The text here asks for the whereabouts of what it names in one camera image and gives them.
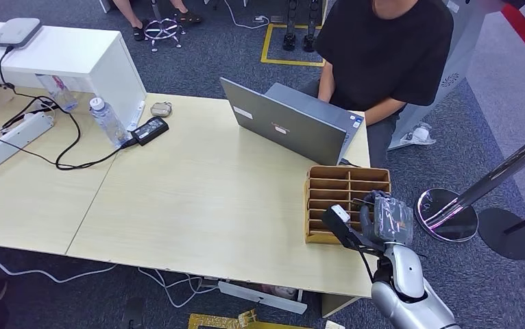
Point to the crumpled white bag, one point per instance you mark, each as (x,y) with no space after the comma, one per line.
(420,135)

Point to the yellow cardboard piece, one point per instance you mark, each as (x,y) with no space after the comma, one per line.
(217,321)

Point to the yellow floor tape square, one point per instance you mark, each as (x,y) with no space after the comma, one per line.
(265,45)

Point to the white power strip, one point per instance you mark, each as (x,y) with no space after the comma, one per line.
(8,143)

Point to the black stanchion base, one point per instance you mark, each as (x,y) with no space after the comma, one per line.
(507,240)

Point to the person's right forearm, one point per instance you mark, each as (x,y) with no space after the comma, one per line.
(326,84)

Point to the grey router box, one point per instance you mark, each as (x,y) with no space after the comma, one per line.
(16,32)

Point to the desk leg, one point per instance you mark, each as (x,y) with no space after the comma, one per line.
(335,306)

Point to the grey laptop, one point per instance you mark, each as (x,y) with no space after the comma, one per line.
(285,127)

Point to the chrome stanchion base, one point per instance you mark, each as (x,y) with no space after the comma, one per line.
(448,218)

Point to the clear bottle white cap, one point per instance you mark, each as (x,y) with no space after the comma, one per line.
(108,122)

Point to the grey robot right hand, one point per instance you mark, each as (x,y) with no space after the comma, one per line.
(392,220)

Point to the white panel under desk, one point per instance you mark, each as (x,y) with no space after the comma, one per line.
(262,297)

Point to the black robot leg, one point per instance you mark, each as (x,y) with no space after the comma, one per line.
(289,41)
(310,41)

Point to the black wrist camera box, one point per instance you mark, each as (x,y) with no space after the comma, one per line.
(336,219)

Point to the person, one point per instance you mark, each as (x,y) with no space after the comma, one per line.
(380,50)
(128,13)

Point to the light grey panel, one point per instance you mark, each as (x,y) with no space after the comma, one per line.
(462,50)

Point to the clear bottle red label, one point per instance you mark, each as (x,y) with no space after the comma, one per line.
(58,93)

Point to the chrome stool base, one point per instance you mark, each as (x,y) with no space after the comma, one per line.
(162,29)

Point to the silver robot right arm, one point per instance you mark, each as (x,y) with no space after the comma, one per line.
(403,277)

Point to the black power adapter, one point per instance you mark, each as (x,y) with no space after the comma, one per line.
(150,130)

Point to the white desk shelf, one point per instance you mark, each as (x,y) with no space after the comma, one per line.
(76,54)

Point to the wooden card organizer box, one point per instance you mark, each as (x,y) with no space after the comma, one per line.
(330,190)

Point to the person's left forearm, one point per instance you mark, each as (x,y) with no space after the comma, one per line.
(383,111)

